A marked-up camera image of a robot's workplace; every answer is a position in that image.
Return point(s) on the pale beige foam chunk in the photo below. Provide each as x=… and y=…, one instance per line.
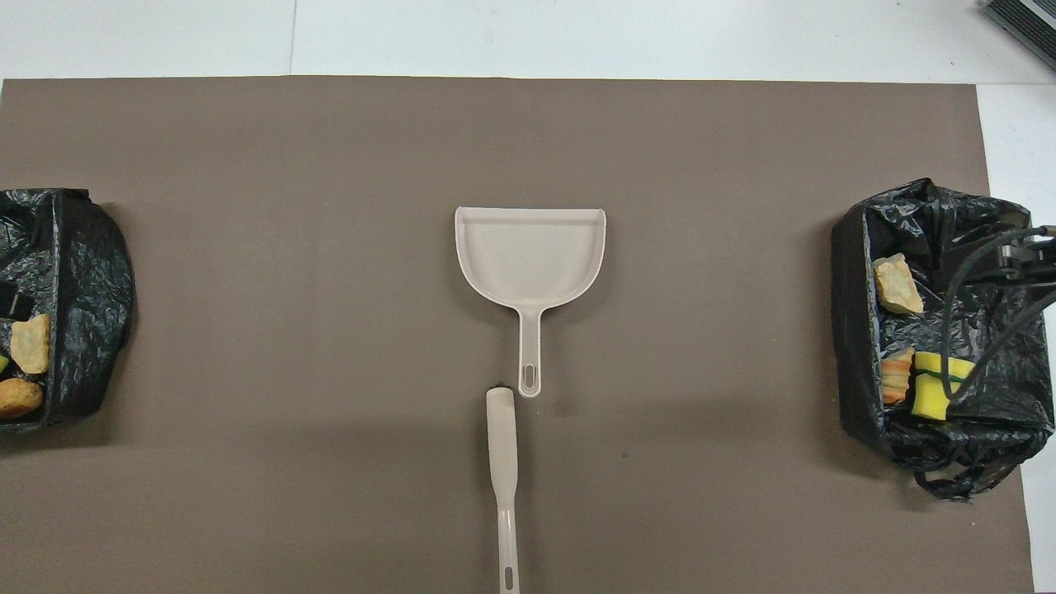
x=31, y=342
x=898, y=287

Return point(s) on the brown bread roll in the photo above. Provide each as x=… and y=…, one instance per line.
x=18, y=398

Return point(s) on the beige brush with black bristles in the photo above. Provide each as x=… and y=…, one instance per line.
x=502, y=445

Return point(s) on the beige plastic dustpan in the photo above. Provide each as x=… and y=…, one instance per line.
x=528, y=256

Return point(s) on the striped orange bread piece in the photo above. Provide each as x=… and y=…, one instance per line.
x=898, y=378

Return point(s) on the yellow sponge wedge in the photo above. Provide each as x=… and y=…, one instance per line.
x=931, y=400

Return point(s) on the right black trash bag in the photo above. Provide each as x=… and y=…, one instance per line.
x=82, y=313

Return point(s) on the black trash bag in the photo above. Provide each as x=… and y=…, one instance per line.
x=907, y=206
x=82, y=313

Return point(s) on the left black trash bag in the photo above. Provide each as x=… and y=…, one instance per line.
x=907, y=206

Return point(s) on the brown table mat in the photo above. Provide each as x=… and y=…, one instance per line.
x=495, y=124

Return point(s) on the dark grey ribbed object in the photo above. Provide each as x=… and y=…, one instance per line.
x=1027, y=21

